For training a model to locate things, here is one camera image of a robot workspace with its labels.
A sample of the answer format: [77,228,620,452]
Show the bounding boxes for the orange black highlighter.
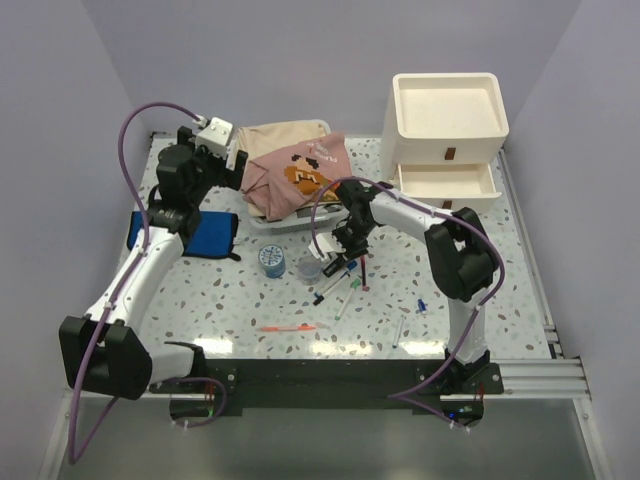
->
[322,257,357,278]

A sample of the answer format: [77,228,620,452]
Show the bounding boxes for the blue capped white marker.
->
[314,268,349,297]

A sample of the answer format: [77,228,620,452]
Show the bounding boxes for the green white marker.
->
[334,278,361,320]

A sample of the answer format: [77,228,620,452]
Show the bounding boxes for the white laundry basket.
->
[241,118,350,237]

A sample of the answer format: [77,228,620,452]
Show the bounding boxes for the magenta pen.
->
[359,255,369,292]

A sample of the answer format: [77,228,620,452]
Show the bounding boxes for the black capped white marker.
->
[313,272,351,306]

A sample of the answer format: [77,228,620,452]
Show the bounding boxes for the pink printed t-shirt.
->
[241,132,352,221]

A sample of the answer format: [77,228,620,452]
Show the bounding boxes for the orange pen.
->
[258,325,317,333]

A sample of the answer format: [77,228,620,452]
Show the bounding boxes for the white drawer cabinet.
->
[379,72,509,214]

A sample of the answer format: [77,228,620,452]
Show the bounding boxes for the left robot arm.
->
[59,118,247,400]

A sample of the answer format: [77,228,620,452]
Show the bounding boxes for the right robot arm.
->
[309,177,506,393]

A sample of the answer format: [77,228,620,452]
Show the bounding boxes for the clear plastic cup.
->
[296,256,322,285]

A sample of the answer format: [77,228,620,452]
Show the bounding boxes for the blue cloth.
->
[146,208,241,261]

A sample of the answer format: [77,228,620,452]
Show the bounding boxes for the blue round tin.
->
[258,244,286,278]

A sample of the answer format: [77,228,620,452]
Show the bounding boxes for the white slim pen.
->
[392,315,406,349]

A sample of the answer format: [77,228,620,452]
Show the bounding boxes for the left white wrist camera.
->
[195,117,234,149]

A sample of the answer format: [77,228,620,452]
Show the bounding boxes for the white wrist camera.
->
[195,117,234,149]
[308,232,344,263]

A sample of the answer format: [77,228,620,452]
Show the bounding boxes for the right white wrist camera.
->
[308,232,344,263]

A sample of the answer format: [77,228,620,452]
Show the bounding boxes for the brown top drawer handle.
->
[444,147,456,161]

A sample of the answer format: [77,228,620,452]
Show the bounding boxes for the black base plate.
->
[148,356,502,418]

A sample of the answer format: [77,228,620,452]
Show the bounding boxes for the aluminium rail frame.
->
[37,130,609,480]

